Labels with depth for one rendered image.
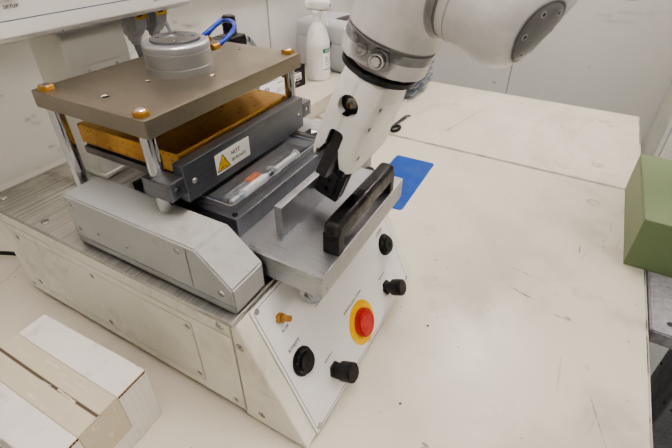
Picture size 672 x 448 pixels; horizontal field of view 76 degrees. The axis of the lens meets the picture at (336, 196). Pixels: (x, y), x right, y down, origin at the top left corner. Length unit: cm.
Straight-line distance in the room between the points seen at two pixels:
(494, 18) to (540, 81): 271
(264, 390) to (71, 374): 22
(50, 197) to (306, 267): 43
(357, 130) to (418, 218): 52
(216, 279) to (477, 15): 32
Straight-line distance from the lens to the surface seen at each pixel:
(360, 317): 61
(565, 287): 83
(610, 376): 73
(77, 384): 59
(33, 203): 74
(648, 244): 90
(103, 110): 49
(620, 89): 301
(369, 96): 38
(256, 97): 62
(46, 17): 64
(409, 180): 102
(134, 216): 51
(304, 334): 54
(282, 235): 48
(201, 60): 56
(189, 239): 45
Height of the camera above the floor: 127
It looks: 33 degrees down
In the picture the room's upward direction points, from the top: straight up
